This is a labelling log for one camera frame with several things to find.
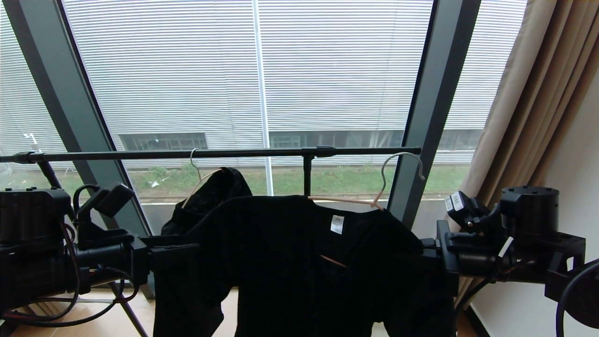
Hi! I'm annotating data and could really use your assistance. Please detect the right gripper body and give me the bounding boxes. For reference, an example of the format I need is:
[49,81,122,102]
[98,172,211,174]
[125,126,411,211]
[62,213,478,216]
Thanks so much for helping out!
[435,220,515,298]

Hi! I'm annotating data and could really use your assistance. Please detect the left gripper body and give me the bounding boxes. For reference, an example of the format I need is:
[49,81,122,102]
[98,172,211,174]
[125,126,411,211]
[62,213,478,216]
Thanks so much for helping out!
[77,234,151,288]

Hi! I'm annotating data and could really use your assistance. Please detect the black shorts with white cords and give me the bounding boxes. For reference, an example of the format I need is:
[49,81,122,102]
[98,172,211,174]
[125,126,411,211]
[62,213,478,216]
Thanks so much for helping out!
[161,167,253,236]

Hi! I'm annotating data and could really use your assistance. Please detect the pink clothes hanger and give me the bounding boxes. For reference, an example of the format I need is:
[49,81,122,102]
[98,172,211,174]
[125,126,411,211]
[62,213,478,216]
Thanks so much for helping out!
[182,148,221,209]
[308,152,425,268]

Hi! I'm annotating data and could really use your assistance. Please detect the black garment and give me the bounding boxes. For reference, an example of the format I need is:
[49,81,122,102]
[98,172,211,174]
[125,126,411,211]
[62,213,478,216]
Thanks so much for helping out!
[152,195,458,337]

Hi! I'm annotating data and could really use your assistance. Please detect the black clothes rack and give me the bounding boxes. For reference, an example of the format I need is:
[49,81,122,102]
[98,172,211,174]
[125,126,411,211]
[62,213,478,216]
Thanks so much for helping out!
[0,147,422,337]

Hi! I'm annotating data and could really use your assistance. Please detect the beige curtain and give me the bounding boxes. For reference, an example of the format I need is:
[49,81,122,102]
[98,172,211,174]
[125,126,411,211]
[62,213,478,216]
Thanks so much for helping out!
[449,0,599,309]

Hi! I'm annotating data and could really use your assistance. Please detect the window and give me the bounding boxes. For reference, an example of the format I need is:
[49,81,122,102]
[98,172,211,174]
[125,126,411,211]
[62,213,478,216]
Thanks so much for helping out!
[0,0,527,234]

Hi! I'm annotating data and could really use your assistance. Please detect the black cable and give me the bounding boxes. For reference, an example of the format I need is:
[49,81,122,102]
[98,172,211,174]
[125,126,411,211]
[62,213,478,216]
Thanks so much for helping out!
[555,259,599,337]
[72,184,101,213]
[453,268,500,323]

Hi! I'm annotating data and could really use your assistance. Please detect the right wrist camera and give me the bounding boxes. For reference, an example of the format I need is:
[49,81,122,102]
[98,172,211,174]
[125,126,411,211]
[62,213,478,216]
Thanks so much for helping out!
[444,190,502,234]

